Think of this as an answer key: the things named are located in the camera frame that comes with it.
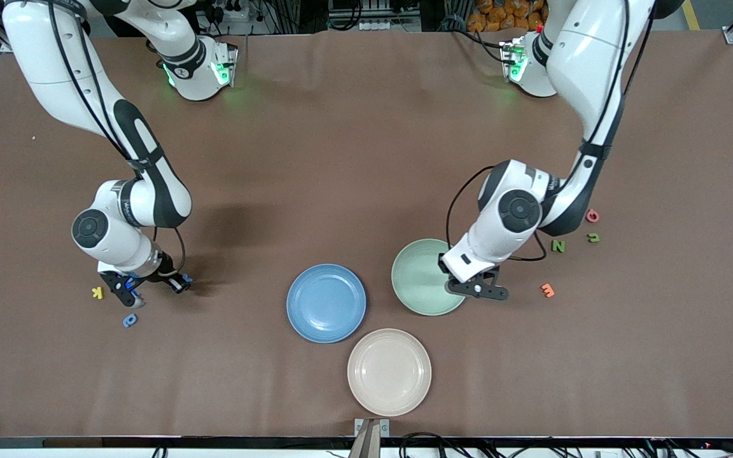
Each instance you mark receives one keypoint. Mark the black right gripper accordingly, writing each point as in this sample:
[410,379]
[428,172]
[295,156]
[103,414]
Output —
[166,268]

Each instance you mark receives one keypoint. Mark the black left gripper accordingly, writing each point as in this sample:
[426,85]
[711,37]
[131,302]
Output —
[442,266]

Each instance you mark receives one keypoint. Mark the blue foam letter a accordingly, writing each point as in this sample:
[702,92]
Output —
[127,322]

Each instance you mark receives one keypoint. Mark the green foam letter N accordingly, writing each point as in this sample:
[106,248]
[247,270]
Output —
[558,246]

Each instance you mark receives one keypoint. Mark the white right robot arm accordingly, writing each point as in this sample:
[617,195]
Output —
[118,238]

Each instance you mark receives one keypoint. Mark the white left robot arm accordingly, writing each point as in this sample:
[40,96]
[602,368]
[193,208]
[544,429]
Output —
[500,245]

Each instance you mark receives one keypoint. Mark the green plate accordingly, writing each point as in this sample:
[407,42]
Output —
[417,280]

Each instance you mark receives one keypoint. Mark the yellow foam letter K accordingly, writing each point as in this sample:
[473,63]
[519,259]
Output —
[97,292]

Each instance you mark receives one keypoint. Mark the orange foam letter m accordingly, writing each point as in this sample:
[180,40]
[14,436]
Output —
[547,291]

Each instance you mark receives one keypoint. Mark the beige plate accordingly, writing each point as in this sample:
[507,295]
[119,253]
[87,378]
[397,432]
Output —
[389,372]

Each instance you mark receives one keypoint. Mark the blue plate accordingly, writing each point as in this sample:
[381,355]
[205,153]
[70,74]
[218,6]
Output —
[326,304]

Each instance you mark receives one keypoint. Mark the brown table cover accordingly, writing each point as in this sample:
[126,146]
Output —
[366,159]

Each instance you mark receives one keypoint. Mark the pink foam letter Q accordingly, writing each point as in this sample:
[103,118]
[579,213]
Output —
[588,217]

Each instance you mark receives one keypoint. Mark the orange packaged items pile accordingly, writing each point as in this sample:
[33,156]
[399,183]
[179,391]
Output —
[500,16]

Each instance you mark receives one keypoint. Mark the white power strip with plugs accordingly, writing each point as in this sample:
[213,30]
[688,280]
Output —
[236,11]

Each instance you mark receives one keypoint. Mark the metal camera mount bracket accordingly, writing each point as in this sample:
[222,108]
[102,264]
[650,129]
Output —
[361,425]

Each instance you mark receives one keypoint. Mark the aluminium extrusion rail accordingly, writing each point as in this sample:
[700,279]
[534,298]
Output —
[373,5]

